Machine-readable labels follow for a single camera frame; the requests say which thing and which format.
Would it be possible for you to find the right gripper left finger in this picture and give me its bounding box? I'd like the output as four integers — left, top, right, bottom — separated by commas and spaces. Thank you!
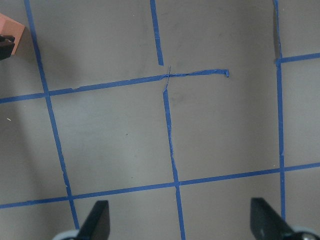
76, 200, 110, 240

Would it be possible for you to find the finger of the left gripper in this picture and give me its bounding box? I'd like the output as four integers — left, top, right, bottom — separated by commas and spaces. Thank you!
0, 35, 15, 60

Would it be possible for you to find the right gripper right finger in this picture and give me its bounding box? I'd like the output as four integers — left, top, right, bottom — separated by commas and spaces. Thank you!
250, 197, 295, 240

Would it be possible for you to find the orange foam block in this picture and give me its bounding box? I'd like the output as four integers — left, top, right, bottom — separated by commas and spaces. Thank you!
0, 13, 26, 55

